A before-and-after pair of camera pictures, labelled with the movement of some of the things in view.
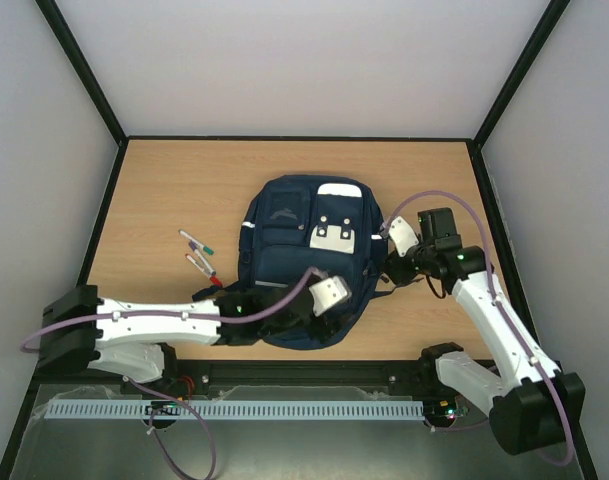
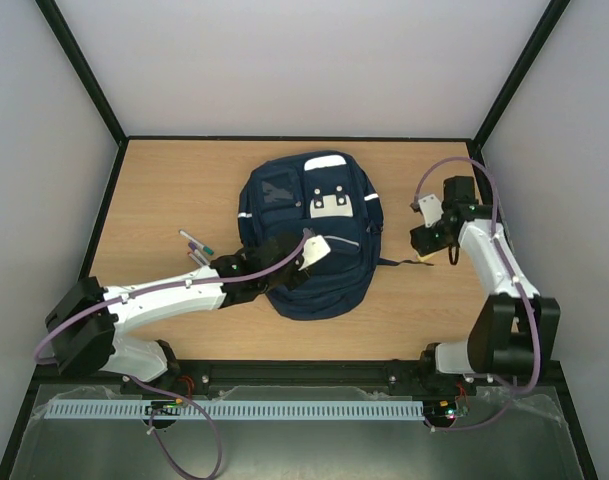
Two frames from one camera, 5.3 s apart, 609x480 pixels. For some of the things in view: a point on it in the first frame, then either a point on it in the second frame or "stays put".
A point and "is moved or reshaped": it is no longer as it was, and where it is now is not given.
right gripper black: x=397 y=265 to x=422 y=242
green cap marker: x=195 y=242 stays put
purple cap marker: x=201 y=257 stays put
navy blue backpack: x=332 y=225 is moved or reshaped
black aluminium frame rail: x=192 y=374 stays put
